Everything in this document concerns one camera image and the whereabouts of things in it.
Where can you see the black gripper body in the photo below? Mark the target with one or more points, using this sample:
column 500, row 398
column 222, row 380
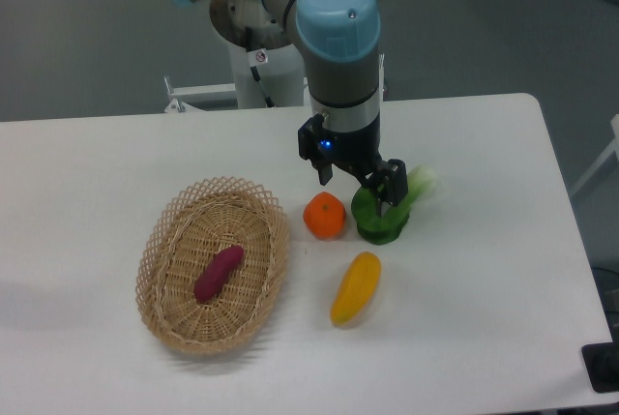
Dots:
column 356, row 153

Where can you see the orange tangerine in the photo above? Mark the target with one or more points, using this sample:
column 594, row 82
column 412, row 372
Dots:
column 325, row 216

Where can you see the woven wicker basket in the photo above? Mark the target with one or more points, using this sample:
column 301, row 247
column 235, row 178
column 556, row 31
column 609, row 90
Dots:
column 199, row 222

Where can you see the white metal base frame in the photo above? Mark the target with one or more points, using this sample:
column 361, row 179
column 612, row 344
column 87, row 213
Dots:
column 200, row 98

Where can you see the yellow mango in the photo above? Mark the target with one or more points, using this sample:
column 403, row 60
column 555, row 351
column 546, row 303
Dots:
column 356, row 288

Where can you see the purple sweet potato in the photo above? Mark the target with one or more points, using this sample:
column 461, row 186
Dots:
column 210, row 283

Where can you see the white frame at right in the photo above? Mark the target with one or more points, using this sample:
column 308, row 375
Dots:
column 600, row 168

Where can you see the green bok choy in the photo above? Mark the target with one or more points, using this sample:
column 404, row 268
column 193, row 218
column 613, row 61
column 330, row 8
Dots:
column 379, row 225

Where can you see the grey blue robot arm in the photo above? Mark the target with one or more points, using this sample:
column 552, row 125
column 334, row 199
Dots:
column 338, row 42

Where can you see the black box at table edge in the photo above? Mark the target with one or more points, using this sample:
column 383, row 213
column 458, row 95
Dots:
column 601, row 362

